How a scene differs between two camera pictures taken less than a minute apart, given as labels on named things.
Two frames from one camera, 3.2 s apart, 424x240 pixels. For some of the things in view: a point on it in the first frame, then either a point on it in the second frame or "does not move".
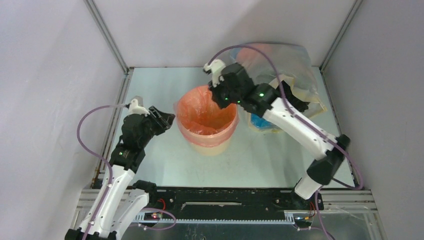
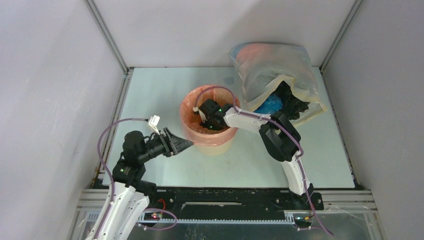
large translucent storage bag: [273, 63] does not move
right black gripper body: [218, 93] to [208, 122]
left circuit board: [152, 216] does not move
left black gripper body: [151, 123] to [156, 147]
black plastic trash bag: [296, 102] does not move
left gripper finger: [156, 113] to [169, 134]
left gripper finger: [168, 119] to [179, 145]
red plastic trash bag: [201, 121] does not move
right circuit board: [303, 222] does not move
